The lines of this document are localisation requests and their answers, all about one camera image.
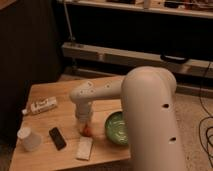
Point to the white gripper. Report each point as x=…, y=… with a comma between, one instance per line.
x=83, y=114

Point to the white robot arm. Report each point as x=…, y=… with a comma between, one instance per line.
x=146, y=95

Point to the white sponge block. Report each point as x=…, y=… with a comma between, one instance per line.
x=84, y=148

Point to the wooden table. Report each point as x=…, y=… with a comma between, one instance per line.
x=47, y=157

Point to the green bowl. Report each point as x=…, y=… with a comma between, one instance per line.
x=115, y=129

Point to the white paper cup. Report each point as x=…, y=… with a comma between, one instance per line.
x=30, y=140

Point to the grey metal bench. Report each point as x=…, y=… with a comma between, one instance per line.
x=134, y=59

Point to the metal lamp pole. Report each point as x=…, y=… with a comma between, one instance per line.
x=72, y=38

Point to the white upper shelf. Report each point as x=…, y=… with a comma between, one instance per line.
x=140, y=8

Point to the black handle object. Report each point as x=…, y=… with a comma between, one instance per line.
x=177, y=60

